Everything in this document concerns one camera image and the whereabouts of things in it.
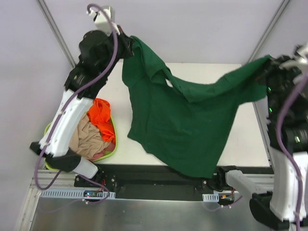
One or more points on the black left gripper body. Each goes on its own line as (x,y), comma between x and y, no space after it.
(127,44)

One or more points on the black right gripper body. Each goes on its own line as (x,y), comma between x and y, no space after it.
(271,71)

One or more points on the dark green t-shirt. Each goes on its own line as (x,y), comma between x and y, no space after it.
(185,125)

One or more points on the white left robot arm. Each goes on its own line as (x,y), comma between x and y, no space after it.
(99,53)

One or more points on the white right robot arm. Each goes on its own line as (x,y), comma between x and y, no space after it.
(288,134)

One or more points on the orange t-shirt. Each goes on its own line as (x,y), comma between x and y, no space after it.
(99,115)

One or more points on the beige t-shirt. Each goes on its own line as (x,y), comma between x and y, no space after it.
(87,141)

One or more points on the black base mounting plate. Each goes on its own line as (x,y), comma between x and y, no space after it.
(149,182)

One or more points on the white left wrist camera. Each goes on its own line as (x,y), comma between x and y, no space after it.
(100,21)

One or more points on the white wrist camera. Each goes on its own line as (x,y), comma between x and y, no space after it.
(298,62)
(100,21)

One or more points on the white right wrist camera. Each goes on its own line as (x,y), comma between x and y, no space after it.
(298,62)

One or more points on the right aluminium frame post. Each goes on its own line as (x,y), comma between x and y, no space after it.
(284,4)

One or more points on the aluminium frame post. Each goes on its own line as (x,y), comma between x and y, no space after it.
(284,4)
(56,31)

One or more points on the left aluminium frame post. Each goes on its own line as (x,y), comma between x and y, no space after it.
(56,31)

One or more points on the right white cable duct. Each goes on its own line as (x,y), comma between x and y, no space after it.
(213,198)

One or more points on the white cable duct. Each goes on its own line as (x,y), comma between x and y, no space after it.
(77,194)
(213,198)

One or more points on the left white cable duct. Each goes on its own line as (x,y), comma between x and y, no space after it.
(77,194)

